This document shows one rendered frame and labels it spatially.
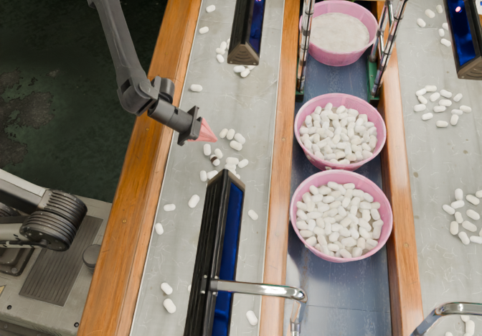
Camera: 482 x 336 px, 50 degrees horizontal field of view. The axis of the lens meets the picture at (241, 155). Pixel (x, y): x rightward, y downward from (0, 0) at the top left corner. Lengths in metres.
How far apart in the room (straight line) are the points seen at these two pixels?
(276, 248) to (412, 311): 0.35
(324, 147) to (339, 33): 0.50
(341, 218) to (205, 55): 0.72
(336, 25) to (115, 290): 1.16
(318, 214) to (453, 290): 0.37
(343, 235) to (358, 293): 0.15
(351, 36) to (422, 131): 0.45
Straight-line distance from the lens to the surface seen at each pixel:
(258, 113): 1.58
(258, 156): 1.49
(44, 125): 2.68
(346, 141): 1.55
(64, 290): 1.68
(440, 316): 0.98
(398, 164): 1.50
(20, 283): 1.73
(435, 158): 1.58
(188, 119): 1.35
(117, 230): 1.38
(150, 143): 1.51
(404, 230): 1.40
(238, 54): 1.27
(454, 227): 1.45
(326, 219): 1.40
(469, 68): 1.34
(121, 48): 1.38
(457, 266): 1.43
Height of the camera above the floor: 1.97
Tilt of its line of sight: 56 degrees down
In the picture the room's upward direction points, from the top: 1 degrees counter-clockwise
